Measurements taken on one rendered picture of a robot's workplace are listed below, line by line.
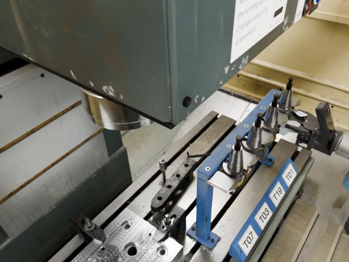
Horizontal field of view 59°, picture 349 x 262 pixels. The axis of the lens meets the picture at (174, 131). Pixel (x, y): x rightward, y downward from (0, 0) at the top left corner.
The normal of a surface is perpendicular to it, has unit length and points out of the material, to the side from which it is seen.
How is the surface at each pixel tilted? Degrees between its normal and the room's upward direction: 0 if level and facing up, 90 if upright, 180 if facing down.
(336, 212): 24
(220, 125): 0
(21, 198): 90
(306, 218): 7
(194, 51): 90
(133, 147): 0
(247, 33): 90
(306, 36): 90
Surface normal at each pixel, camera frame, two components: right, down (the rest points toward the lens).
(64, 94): 0.79, 0.37
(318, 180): -0.28, -0.47
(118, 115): -0.04, 0.65
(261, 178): -0.04, -0.76
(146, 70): -0.61, 0.53
